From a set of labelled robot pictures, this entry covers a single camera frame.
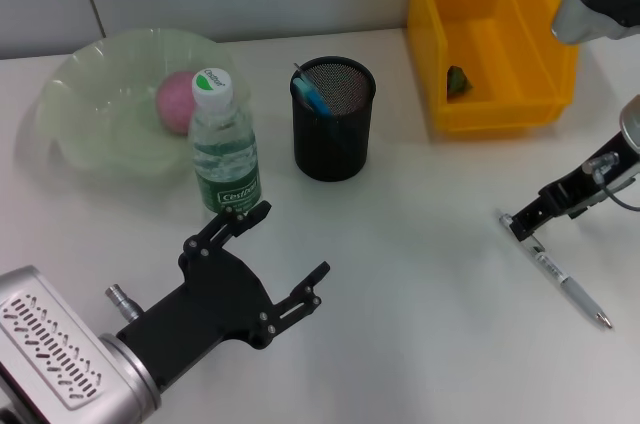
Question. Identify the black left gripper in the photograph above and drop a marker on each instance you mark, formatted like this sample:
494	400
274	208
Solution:
210	304

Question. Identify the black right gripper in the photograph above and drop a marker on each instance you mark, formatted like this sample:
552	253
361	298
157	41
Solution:
575	189

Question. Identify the grey ballpoint pen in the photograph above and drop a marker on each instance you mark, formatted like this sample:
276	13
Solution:
575	289

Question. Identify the clear green-label water bottle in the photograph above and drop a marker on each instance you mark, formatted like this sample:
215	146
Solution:
225	164

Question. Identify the green plastic scrap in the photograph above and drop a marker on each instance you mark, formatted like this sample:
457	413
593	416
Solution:
459	83

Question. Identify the blue capped scissors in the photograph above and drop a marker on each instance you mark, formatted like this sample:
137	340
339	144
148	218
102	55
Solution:
315	99

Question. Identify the pink peach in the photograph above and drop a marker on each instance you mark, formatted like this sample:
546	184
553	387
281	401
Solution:
175	101

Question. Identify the clear plastic ruler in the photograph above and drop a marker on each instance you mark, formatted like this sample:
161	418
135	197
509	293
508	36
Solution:
302	75

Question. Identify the black mesh pen cup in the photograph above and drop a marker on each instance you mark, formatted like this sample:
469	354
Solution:
340	154

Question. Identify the translucent green fruit plate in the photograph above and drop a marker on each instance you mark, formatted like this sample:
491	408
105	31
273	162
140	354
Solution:
110	114

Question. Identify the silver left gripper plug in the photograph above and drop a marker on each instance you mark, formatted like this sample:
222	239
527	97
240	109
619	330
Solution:
121	301

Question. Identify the yellow plastic bin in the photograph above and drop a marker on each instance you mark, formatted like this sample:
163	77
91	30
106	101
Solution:
500	69

